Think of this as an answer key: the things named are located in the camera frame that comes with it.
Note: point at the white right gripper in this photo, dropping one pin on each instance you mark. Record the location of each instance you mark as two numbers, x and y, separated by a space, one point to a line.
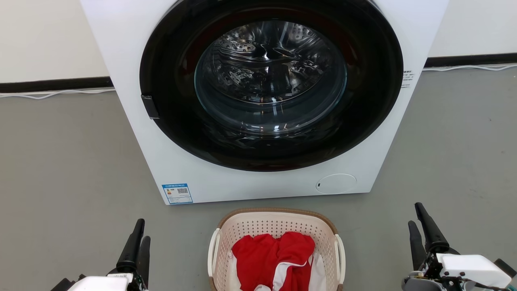
472 268

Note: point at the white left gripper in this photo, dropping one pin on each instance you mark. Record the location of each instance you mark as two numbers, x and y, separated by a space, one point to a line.
101 283

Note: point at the beige perforated laundry basket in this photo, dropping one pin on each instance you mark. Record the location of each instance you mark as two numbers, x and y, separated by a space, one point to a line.
258 222

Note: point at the blue energy label sticker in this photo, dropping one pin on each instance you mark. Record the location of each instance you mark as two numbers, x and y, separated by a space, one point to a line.
177 194

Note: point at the round white filter cover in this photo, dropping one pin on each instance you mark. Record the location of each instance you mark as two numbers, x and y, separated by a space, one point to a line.
336 184

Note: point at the red garment with white stripes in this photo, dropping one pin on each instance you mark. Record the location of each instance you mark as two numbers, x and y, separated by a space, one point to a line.
258 258

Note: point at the black round washer door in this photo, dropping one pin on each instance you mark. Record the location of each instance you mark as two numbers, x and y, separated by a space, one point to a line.
173 121

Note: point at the small printed text label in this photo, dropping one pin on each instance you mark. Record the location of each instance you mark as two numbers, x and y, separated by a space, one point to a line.
406 79

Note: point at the white front-load washing machine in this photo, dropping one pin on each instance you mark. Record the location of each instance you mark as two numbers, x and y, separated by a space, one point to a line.
121 60

